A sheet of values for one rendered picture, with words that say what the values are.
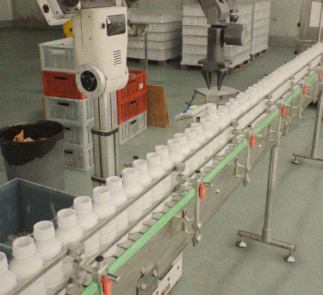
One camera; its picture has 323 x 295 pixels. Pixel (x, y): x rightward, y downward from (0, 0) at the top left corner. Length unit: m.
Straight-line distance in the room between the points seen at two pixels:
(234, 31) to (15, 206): 0.97
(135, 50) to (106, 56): 6.92
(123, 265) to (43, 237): 0.26
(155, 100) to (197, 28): 3.36
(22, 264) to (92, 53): 1.21
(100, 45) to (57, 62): 1.84
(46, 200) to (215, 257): 1.47
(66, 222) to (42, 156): 2.03
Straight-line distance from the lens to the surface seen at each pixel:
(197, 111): 1.71
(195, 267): 2.65
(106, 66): 1.89
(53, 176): 3.00
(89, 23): 1.86
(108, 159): 2.07
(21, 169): 2.95
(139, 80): 4.60
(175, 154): 1.24
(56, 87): 3.75
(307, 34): 5.81
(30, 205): 1.60
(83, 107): 3.64
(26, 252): 0.82
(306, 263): 2.81
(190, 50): 8.06
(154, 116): 4.91
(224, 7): 1.41
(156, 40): 8.50
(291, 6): 11.50
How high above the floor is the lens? 1.61
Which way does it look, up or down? 20 degrees down
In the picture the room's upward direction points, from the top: straight up
